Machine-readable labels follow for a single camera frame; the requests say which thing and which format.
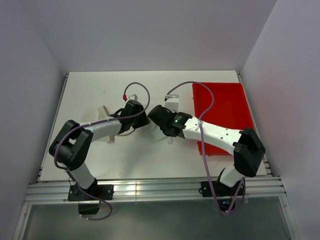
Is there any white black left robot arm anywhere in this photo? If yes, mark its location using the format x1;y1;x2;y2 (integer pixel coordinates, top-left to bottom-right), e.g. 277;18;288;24
48;99;150;200

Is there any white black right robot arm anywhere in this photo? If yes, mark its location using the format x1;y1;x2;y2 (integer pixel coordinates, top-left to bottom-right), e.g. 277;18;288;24
148;105;266;197

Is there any red plastic tray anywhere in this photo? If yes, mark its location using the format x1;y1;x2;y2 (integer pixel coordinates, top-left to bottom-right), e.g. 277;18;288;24
191;82;257;158

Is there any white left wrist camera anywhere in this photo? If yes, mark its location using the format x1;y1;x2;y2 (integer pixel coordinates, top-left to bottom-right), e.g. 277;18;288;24
122;94;138;103

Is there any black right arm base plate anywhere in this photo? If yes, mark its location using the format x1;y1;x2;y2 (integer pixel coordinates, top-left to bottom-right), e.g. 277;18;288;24
198;181;240;198

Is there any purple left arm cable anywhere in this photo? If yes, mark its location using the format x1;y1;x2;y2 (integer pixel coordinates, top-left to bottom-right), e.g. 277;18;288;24
53;81;151;221

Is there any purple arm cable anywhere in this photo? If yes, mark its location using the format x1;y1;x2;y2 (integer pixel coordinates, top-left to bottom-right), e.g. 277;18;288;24
53;81;151;221
165;80;246;217

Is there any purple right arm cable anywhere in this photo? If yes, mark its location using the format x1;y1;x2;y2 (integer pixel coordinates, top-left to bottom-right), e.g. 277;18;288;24
165;80;246;217

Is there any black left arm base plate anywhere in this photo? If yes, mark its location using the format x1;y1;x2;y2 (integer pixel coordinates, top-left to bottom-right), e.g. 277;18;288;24
67;184;114;216

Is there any aluminium mounting rail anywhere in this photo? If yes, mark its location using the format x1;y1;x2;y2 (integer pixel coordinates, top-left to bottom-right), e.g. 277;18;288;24
23;175;286;205

